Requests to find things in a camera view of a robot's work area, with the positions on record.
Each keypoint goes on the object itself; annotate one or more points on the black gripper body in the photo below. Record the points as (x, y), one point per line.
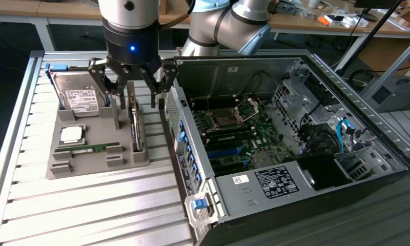
(133, 41)

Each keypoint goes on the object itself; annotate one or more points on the graphics card with metal bracket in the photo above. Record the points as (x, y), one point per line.
(137, 128)

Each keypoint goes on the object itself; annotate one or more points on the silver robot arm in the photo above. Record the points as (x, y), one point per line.
(128, 12)

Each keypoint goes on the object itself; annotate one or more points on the silver hard disk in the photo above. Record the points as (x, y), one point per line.
(76, 87)

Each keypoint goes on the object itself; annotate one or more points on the blue disk caddy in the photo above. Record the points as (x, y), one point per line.
(60, 68)

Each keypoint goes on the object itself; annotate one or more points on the upright blue card retention clip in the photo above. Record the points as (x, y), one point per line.
(182, 136)

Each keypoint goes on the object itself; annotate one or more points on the CPU socket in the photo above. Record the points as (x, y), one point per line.
(224, 120)

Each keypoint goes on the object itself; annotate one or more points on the silver CPU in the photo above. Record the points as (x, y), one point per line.
(72, 134)

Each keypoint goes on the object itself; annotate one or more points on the open metal socket cover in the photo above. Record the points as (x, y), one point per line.
(248, 110)

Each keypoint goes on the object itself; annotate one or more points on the green RAM stick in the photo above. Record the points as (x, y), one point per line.
(96, 147)

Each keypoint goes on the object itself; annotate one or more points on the grey parts rack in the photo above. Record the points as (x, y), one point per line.
(98, 159)

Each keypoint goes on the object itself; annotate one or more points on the silver perforated drive cage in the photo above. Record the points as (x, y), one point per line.
(290, 102)

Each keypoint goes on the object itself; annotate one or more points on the green motherboard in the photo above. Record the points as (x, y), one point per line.
(278, 146)

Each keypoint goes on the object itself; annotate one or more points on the grey metal device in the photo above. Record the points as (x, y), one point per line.
(285, 7)

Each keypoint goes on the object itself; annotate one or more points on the orange and black small box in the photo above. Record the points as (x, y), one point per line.
(324, 20)

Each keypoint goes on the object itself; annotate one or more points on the white cup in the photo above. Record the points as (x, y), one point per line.
(314, 3)

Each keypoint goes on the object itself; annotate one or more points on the grey power supply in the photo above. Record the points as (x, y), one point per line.
(242, 202)

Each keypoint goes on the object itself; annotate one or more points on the white small box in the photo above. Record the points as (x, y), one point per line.
(352, 23)

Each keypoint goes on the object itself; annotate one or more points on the black plastic shroud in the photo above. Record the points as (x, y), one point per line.
(321, 171)

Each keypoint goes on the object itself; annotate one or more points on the black monitor with stand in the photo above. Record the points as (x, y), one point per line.
(368, 15)

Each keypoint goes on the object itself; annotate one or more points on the black open PC case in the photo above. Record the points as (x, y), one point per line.
(293, 212)

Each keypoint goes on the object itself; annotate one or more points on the black tripod pole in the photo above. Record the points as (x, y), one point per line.
(378, 25)

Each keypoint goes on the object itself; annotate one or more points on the grey metal cabinet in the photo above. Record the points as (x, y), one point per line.
(396, 94)

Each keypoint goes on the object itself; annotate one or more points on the silver disk bay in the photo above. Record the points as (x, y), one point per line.
(365, 166)

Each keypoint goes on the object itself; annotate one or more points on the black chassis switch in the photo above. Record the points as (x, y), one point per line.
(184, 103)

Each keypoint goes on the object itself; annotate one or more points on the wooden desk with white frame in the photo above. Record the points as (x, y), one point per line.
(20, 10)
(304, 21)

